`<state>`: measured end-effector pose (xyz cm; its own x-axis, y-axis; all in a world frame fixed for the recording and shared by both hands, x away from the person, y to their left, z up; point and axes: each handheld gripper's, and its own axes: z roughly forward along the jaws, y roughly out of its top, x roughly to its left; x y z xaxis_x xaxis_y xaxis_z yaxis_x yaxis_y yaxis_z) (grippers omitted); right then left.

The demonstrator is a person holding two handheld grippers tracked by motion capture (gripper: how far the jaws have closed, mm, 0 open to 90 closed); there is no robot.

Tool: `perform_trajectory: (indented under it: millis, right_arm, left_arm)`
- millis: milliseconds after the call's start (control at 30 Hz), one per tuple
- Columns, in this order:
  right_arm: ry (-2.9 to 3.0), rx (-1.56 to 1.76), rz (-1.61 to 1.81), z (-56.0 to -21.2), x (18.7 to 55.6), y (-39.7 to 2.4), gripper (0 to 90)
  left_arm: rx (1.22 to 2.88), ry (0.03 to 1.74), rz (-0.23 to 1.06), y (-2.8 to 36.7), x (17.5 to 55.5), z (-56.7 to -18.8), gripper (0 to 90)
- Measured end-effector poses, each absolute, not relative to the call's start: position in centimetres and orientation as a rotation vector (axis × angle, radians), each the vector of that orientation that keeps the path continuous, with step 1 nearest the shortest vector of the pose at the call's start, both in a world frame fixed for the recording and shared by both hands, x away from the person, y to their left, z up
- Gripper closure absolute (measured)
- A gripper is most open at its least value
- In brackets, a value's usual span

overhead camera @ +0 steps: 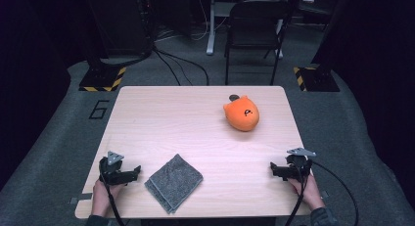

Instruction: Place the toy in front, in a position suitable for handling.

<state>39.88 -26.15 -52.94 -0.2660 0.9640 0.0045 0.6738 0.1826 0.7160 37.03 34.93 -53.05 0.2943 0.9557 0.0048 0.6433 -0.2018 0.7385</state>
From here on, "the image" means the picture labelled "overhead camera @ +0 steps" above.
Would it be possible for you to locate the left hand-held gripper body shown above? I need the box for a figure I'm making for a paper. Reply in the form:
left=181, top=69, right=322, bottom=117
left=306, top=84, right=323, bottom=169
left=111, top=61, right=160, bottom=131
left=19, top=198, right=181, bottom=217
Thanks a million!
left=98, top=150, right=131, bottom=187

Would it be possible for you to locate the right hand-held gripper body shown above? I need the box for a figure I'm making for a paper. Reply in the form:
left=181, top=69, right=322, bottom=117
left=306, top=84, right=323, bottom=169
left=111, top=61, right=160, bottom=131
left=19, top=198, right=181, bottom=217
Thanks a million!
left=286, top=147, right=317, bottom=181

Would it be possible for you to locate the grey microfibre cloth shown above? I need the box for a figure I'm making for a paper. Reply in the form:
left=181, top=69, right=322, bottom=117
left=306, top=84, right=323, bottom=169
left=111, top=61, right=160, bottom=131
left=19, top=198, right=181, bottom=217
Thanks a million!
left=144, top=153, right=204, bottom=215

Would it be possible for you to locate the orange plush toy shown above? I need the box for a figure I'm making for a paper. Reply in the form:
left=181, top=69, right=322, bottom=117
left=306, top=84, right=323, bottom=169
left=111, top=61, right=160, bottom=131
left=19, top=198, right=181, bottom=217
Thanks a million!
left=222, top=94, right=260, bottom=132

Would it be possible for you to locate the person's left hand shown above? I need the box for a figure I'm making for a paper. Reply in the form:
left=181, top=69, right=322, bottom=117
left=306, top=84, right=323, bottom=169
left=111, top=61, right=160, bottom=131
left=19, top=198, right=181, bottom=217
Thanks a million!
left=92, top=179, right=126, bottom=217

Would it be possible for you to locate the person's right hand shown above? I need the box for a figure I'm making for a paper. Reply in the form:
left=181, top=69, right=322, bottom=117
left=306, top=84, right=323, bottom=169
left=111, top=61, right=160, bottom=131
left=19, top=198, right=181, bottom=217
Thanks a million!
left=288, top=175, right=326, bottom=211

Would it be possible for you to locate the black striped stand base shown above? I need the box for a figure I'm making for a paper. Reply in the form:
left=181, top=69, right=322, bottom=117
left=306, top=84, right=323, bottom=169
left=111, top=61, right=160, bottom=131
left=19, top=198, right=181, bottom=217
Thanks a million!
left=293, top=66, right=341, bottom=93
left=78, top=66, right=127, bottom=93

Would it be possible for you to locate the white desk leg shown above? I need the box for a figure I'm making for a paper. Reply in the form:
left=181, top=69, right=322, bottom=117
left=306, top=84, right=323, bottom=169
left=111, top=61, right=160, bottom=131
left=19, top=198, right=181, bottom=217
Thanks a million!
left=206, top=0, right=217, bottom=56
left=275, top=19, right=284, bottom=60

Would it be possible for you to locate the dark curtain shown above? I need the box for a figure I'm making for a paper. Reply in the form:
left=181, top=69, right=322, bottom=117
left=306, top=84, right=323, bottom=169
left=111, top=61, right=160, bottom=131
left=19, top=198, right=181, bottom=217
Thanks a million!
left=311, top=0, right=415, bottom=204
left=0, top=0, right=71, bottom=190

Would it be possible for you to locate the black folding chair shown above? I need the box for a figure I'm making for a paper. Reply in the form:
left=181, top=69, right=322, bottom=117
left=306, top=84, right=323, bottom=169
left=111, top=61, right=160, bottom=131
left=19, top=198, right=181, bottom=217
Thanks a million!
left=224, top=0, right=293, bottom=86

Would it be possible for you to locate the black cabinet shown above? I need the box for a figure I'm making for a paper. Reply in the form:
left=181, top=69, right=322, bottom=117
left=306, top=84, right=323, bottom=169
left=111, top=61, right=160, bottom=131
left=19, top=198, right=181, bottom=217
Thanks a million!
left=86, top=0, right=155, bottom=59

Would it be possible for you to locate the left hand-held gripper cable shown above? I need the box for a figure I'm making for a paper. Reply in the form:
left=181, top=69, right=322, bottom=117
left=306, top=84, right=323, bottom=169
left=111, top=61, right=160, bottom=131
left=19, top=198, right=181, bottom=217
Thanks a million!
left=99, top=171, right=126, bottom=226

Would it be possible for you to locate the hand-held gripper cable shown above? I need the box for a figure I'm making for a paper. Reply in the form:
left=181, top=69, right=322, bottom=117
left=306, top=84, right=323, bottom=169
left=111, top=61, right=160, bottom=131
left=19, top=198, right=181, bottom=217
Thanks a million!
left=99, top=171, right=126, bottom=226
left=285, top=160, right=310, bottom=226

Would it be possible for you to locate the right hand-held gripper cable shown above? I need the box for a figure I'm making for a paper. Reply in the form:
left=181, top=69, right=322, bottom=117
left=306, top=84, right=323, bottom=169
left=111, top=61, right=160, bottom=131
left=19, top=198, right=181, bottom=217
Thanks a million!
left=285, top=160, right=310, bottom=226

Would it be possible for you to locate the black floor cable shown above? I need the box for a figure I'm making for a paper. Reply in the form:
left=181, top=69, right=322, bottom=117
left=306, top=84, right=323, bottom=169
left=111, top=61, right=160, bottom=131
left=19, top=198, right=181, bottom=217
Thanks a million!
left=308, top=159, right=359, bottom=226
left=152, top=48, right=210, bottom=87
left=154, top=50, right=182, bottom=87

